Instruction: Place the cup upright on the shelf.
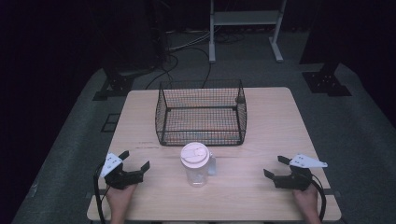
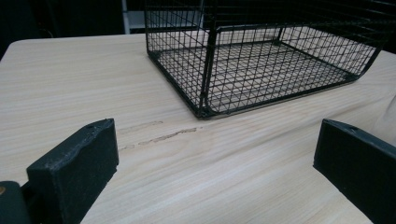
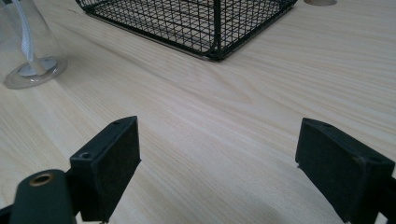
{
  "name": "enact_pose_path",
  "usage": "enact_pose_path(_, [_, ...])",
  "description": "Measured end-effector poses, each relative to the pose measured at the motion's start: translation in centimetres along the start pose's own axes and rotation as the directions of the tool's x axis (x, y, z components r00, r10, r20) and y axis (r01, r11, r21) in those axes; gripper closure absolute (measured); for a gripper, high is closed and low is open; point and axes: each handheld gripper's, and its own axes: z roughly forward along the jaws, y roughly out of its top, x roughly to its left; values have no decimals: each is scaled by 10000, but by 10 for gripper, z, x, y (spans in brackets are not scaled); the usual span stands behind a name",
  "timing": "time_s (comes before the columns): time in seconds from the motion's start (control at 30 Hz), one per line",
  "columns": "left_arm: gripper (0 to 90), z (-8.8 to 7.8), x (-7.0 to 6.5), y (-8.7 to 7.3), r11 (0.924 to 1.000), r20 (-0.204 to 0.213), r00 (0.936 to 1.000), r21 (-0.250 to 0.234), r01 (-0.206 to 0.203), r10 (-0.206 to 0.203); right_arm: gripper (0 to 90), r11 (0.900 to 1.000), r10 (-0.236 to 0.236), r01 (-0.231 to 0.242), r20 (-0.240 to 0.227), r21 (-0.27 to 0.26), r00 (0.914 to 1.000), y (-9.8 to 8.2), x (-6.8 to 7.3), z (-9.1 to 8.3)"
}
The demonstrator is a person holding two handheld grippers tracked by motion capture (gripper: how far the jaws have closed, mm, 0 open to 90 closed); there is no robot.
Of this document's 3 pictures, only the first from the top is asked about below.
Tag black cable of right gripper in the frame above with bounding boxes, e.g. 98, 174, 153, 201
311, 174, 327, 222

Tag black stand base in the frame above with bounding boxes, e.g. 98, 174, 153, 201
92, 66, 135, 102
302, 62, 353, 97

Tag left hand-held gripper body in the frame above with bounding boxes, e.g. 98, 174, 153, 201
99, 152, 146, 190

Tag black floor cables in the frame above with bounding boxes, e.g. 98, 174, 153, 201
144, 29, 247, 91

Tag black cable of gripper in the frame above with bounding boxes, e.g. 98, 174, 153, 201
311, 174, 327, 222
92, 161, 110, 224

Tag person's right hand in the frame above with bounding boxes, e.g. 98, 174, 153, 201
292, 184, 319, 216

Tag person's left hand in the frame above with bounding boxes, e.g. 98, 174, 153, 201
106, 183, 138, 216

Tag black wire mesh basket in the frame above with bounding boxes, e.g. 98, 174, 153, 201
154, 79, 248, 147

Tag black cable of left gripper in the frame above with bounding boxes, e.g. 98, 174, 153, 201
92, 161, 110, 224

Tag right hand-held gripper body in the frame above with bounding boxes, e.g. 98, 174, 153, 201
274, 153, 329, 191

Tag clear plastic cup with lid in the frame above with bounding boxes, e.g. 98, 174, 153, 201
179, 142, 217, 188

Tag white metal stand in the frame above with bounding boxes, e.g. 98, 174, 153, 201
208, 0, 288, 64

